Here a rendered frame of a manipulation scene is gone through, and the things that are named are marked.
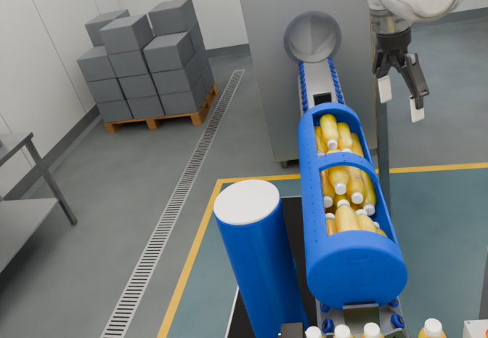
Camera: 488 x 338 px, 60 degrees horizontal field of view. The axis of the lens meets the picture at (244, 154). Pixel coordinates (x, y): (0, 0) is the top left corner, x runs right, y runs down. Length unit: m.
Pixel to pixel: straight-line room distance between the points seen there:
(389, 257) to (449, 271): 1.57
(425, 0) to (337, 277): 0.80
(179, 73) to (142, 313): 2.53
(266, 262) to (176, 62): 3.04
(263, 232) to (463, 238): 1.62
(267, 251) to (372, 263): 0.61
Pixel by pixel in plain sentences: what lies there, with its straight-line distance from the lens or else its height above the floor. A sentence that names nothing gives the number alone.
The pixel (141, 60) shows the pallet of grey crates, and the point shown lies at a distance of 4.63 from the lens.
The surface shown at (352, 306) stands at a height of 1.05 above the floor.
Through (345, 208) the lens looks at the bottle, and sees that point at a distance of 1.37.
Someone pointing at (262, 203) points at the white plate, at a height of 1.04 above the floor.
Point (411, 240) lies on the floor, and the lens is 2.96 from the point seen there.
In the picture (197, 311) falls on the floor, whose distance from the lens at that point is 2.79.
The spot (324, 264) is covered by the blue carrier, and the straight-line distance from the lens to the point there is 1.25.
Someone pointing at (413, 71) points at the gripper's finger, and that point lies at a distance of 1.03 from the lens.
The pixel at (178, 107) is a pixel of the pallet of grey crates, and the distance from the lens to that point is 4.73.
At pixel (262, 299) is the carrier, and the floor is 0.58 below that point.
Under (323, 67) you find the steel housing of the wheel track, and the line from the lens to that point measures 3.08.
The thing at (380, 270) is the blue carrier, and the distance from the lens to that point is 1.29.
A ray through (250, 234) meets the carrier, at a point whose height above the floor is 0.98.
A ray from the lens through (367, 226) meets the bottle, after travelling 1.39.
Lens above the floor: 2.11
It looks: 32 degrees down
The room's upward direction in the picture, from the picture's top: 15 degrees counter-clockwise
